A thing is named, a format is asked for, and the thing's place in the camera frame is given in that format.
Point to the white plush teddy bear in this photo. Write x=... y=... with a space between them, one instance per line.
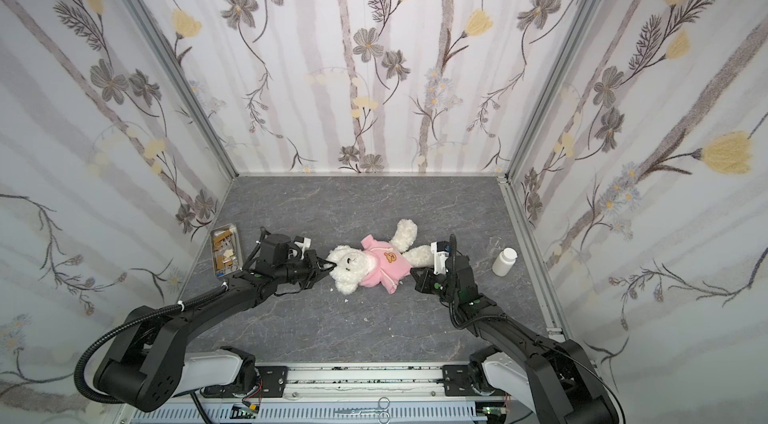
x=352 y=265

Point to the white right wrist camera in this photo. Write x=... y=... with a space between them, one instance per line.
x=440 y=253

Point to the pink fleece teddy hoodie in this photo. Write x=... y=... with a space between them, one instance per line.
x=389 y=266

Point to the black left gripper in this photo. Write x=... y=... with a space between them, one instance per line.
x=308 y=267

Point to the aluminium mounting rail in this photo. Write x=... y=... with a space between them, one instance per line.
x=315 y=390

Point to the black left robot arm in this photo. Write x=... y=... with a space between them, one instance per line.
x=144 y=362

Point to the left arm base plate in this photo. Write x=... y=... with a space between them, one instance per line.
x=256 y=381

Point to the clear tray with small parts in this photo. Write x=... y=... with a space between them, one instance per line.
x=226 y=251

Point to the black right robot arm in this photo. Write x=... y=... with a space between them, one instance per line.
x=564 y=386

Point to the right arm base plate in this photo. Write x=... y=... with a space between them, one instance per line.
x=466 y=380

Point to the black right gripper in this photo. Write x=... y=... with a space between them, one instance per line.
x=441 y=274

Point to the steel scissors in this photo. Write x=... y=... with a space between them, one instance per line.
x=380 y=412

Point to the white plastic bottle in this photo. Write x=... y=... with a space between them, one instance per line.
x=504 y=262

